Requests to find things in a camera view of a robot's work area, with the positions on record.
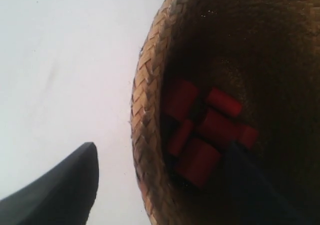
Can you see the red cylinder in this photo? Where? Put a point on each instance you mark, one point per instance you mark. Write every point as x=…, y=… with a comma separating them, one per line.
x=217, y=128
x=178, y=99
x=247, y=136
x=223, y=102
x=197, y=162
x=179, y=138

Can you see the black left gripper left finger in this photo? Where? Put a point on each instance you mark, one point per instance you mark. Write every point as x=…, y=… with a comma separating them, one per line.
x=63, y=196

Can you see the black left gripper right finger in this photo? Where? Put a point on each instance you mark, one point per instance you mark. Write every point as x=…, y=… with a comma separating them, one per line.
x=257, y=200

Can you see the woven brown basket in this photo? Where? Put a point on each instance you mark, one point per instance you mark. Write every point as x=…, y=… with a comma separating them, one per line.
x=265, y=54

